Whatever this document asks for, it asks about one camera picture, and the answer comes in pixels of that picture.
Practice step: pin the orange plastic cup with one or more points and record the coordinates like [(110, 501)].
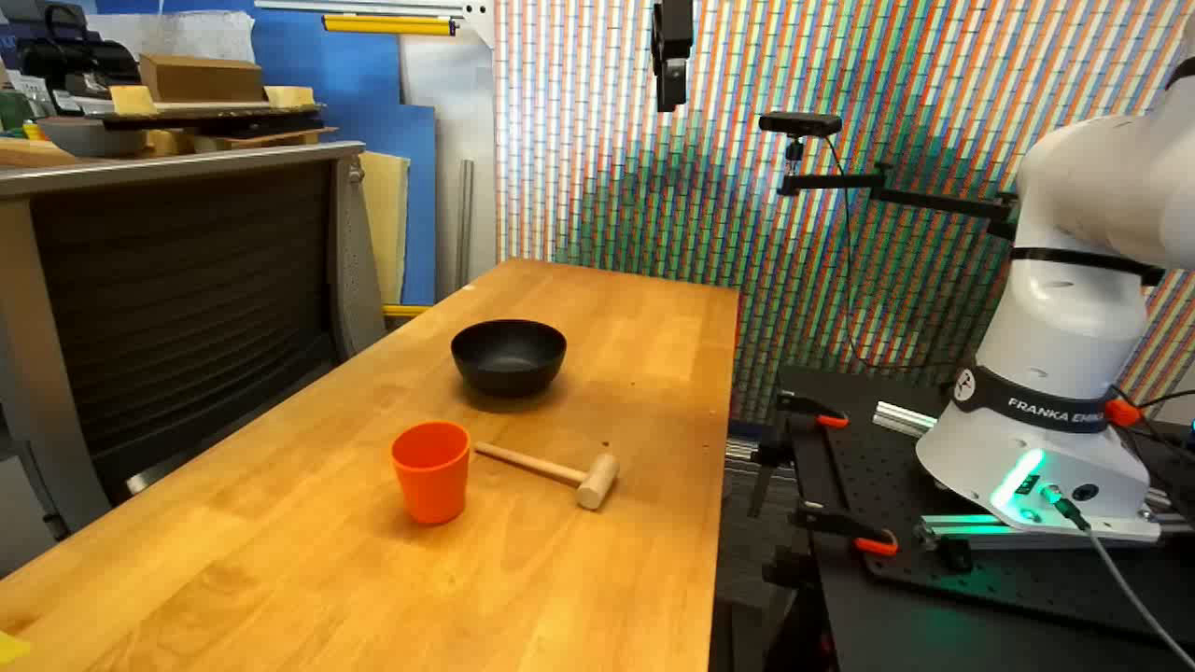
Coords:
[(431, 464)]

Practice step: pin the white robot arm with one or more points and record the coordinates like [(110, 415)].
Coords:
[(1104, 210)]

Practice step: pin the black bowl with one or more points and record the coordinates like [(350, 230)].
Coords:
[(510, 356)]

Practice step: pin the wooden mallet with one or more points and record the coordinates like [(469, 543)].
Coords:
[(591, 481)]

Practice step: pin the black mounting plate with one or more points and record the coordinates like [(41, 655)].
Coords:
[(946, 546)]

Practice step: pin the yellow bar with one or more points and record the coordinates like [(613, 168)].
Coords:
[(388, 23)]

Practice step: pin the grey cabinet with shutter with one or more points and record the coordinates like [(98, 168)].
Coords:
[(146, 307)]

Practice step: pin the wooden box on cabinet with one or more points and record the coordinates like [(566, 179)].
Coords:
[(203, 81)]

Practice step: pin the orange clamp right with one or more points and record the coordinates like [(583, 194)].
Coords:
[(1123, 410)]

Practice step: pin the orange-handled clamp upper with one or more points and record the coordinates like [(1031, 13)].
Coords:
[(818, 410)]

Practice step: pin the orange-handled clamp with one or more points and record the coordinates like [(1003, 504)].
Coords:
[(834, 521), (818, 410)]

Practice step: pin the black camera on stand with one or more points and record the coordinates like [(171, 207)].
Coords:
[(998, 215)]

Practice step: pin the orange-handled clamp lower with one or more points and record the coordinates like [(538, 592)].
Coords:
[(834, 521)]

